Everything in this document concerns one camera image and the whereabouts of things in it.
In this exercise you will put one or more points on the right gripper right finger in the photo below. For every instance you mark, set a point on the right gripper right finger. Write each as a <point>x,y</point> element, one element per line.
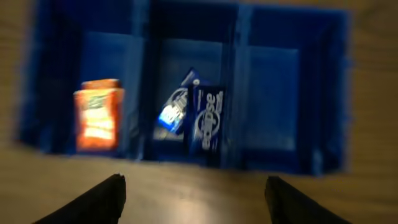
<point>289,205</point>

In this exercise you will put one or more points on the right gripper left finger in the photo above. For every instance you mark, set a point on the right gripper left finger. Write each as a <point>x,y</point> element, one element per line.
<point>99,205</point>

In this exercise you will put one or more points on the blue candy pack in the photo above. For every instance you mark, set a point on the blue candy pack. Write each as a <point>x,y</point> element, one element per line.
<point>206,121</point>
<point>174,112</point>

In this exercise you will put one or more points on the orange candy box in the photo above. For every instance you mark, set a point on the orange candy box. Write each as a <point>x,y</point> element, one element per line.
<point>98,121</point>
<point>101,83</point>

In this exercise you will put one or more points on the blue tray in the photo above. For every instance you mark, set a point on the blue tray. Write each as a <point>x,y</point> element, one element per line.
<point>270,102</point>

